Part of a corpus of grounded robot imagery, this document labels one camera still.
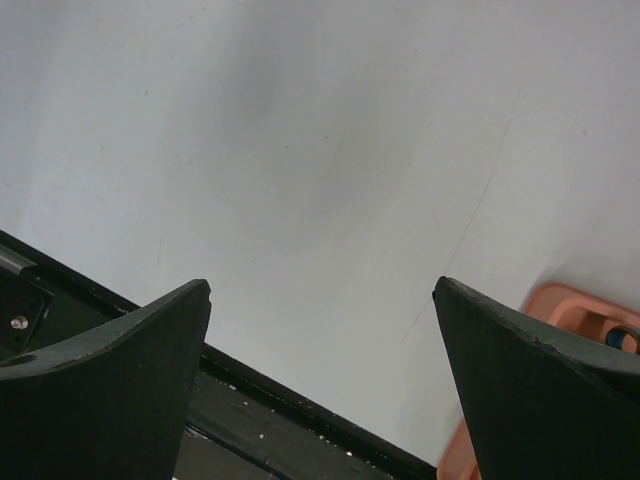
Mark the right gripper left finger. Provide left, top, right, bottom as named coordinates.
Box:
left=1, top=279, right=211, bottom=479

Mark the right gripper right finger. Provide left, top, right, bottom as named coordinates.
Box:
left=433, top=277, right=639, bottom=479

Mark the blue striped ceramic mug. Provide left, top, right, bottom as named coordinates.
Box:
left=605, top=325, right=640, bottom=355

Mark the orange plastic tray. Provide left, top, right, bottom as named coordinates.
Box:
left=436, top=283, right=639, bottom=479

